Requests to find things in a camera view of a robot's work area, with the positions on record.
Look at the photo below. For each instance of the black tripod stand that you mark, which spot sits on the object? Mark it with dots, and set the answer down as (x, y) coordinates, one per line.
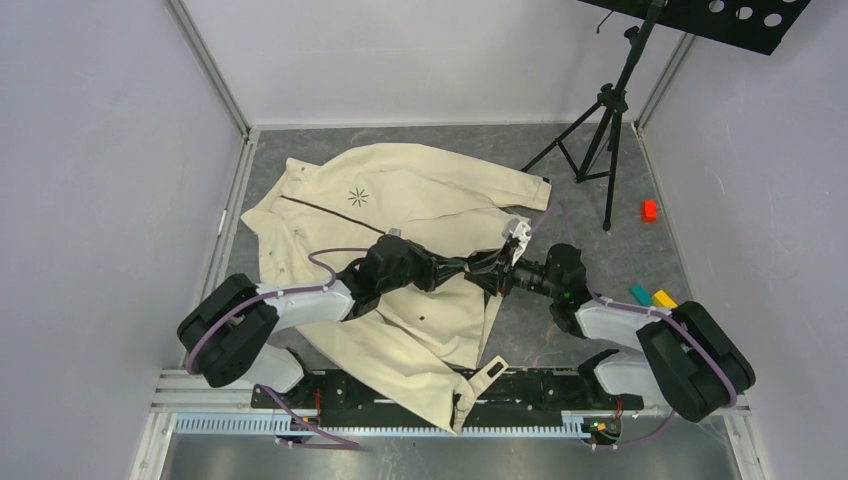
(612, 99)

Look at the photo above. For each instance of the yellow block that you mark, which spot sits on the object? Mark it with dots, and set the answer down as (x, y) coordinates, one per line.
(662, 299)

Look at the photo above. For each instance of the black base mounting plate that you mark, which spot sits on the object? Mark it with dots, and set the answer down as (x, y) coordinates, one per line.
(518, 398)

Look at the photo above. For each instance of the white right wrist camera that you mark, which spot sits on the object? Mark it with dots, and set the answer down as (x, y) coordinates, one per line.
(519, 230)

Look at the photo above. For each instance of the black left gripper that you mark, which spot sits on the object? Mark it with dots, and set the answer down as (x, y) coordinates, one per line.
(431, 274)

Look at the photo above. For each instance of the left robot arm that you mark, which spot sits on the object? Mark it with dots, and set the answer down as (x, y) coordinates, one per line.
(225, 336)

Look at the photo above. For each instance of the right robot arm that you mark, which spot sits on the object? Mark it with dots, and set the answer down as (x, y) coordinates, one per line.
(677, 356)

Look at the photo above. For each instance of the cream zip-up jacket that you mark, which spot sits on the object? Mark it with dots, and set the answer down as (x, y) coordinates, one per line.
(412, 346)

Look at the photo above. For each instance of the black perforated panel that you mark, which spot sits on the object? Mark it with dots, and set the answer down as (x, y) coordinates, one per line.
(753, 25)

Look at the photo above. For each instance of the red block near tripod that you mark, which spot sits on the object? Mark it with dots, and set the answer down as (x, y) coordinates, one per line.
(649, 211)

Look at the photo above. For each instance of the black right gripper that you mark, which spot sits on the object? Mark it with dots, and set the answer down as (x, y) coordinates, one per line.
(485, 274)

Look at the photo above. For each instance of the teal block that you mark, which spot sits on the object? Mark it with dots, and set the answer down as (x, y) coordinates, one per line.
(641, 295)

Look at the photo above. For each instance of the grey slotted cable duct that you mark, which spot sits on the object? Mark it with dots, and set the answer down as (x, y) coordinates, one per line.
(280, 424)

